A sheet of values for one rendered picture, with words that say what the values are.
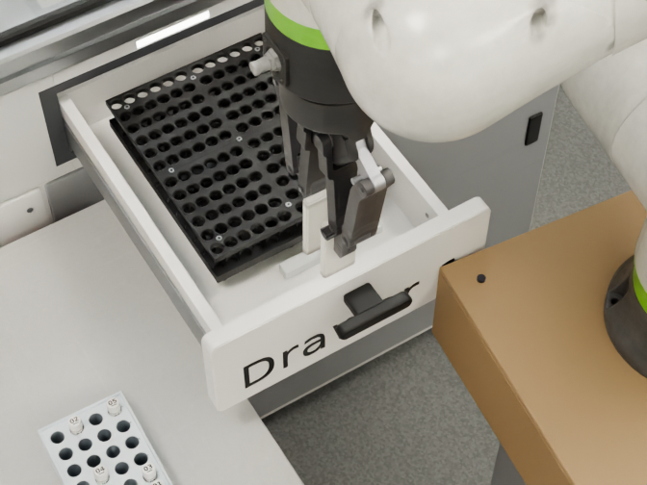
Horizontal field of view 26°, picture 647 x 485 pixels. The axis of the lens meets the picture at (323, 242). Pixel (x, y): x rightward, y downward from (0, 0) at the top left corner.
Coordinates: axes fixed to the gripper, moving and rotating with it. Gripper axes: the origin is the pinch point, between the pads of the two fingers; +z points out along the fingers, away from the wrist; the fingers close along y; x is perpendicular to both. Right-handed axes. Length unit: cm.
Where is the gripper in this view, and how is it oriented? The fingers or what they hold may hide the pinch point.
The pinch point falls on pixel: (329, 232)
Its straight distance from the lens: 112.0
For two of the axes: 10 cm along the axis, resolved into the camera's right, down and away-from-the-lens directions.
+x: 8.5, -4.2, 3.1
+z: -0.1, 5.8, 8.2
